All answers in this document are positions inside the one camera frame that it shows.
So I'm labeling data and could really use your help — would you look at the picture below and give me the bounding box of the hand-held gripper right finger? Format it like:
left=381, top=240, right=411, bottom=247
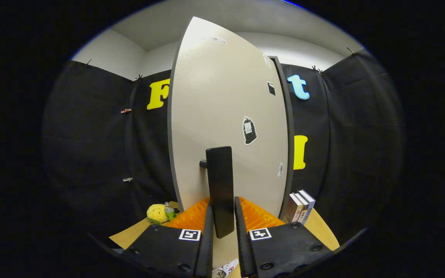
left=234, top=196, right=333, bottom=278

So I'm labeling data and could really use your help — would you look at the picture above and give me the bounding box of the black door handle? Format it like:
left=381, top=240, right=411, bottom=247
left=199, top=146, right=235, bottom=239

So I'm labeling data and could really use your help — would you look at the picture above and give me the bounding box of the white cover book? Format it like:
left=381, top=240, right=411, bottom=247
left=299, top=189, right=316, bottom=225

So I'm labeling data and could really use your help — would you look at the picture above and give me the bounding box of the dark grey shoe cabinet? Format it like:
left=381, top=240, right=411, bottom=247
left=268, top=56, right=296, bottom=221

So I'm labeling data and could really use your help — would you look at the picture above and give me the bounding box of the white canvas shoe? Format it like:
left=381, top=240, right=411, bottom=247
left=212, top=258, right=239, bottom=278

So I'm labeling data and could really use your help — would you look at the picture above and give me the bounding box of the black backdrop cloth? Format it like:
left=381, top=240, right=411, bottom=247
left=41, top=47, right=406, bottom=247

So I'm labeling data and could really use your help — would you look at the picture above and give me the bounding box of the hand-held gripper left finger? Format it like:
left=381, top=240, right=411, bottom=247
left=124, top=198, right=215, bottom=278

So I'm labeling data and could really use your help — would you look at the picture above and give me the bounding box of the green label drink bottle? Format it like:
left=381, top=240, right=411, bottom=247
left=164, top=201, right=177, bottom=222

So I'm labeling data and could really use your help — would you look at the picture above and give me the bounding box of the purple spine book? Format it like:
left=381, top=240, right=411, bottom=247
left=294, top=192, right=310, bottom=225

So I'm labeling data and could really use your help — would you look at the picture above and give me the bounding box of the yellow pineapple plush toy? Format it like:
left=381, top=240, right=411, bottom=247
left=146, top=204, right=169, bottom=225

